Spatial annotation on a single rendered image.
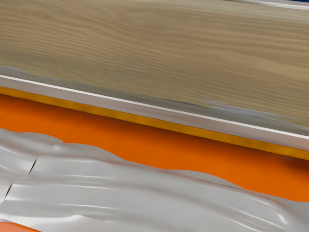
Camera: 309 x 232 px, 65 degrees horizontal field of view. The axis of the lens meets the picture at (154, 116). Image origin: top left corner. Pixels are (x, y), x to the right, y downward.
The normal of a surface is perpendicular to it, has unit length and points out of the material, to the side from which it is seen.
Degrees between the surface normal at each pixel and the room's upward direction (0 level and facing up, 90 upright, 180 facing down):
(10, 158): 4
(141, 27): 56
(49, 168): 7
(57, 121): 32
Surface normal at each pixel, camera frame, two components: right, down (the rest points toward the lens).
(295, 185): 0.07, -0.83
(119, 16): -0.25, 0.49
